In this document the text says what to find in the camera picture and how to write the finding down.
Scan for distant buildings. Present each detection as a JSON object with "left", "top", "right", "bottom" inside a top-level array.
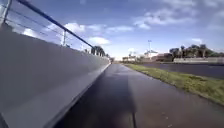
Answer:
[{"left": 121, "top": 49, "right": 174, "bottom": 63}]

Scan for dark asphalt path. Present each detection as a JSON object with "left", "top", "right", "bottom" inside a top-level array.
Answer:
[{"left": 54, "top": 63, "right": 224, "bottom": 128}]

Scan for utility pole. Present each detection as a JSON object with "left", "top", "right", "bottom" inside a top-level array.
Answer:
[{"left": 147, "top": 39, "right": 153, "bottom": 58}]

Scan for blue metal railing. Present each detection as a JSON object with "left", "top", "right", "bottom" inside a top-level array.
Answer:
[{"left": 0, "top": 0, "right": 101, "bottom": 56}]

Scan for grass verge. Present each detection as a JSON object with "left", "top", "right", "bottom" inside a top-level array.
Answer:
[{"left": 123, "top": 63, "right": 224, "bottom": 107}]

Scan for grey asphalt road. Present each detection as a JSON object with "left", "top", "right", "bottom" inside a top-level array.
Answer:
[{"left": 139, "top": 62, "right": 224, "bottom": 80}]

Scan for row of distant trees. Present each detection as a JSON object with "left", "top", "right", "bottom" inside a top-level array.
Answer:
[{"left": 168, "top": 43, "right": 224, "bottom": 59}]

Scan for pale concrete barrier wall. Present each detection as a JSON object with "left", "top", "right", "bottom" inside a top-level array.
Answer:
[{"left": 0, "top": 23, "right": 111, "bottom": 128}]

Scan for long low pale wall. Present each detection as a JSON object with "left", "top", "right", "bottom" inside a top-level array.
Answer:
[{"left": 172, "top": 57, "right": 224, "bottom": 65}]

